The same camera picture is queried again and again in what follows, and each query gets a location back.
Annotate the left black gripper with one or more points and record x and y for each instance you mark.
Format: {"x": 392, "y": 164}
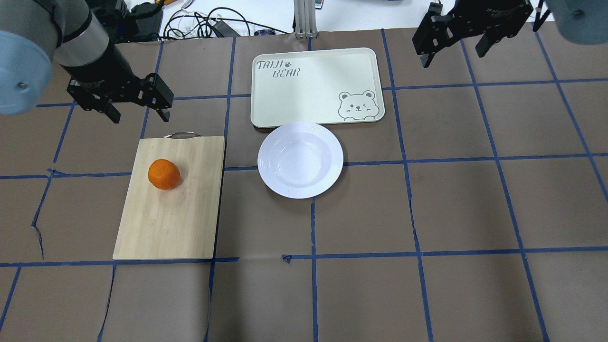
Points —
{"x": 101, "y": 68}

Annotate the cream bear tray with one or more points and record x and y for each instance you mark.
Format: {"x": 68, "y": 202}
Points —
{"x": 325, "y": 87}

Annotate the aluminium frame post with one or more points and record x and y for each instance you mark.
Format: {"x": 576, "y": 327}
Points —
{"x": 305, "y": 19}

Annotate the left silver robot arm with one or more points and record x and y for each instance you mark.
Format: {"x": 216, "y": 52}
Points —
{"x": 36, "y": 33}

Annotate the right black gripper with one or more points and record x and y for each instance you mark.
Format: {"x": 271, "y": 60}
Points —
{"x": 494, "y": 10}

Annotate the bamboo cutting board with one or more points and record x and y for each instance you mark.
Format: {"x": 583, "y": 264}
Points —
{"x": 178, "y": 223}

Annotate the white round plate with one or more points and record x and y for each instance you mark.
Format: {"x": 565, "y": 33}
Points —
{"x": 300, "y": 160}

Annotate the orange fruit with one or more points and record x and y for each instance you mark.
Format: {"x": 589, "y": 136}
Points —
{"x": 164, "y": 174}

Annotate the black power adapter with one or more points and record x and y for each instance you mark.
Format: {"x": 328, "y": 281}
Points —
{"x": 222, "y": 30}

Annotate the black electronics box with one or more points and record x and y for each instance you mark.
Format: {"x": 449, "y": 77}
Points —
{"x": 139, "y": 24}

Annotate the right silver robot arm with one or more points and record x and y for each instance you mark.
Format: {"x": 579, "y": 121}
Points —
{"x": 582, "y": 22}

